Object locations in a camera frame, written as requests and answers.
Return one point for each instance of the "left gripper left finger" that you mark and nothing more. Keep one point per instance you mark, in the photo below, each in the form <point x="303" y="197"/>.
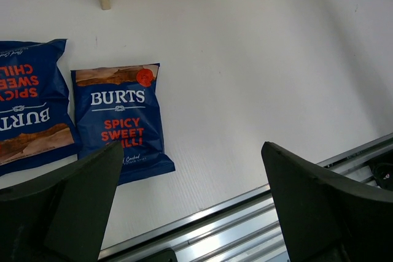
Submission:
<point x="61" y="215"/>

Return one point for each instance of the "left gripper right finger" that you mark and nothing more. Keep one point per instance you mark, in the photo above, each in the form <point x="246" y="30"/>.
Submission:
<point x="325" y="216"/>

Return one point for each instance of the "blue burts bag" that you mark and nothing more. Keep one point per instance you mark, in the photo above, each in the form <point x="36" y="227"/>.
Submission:
<point x="120" y="104"/>
<point x="36" y="128"/>

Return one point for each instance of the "aluminium mounting rail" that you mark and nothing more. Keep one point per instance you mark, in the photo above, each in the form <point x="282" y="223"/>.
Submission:
<point x="245" y="228"/>

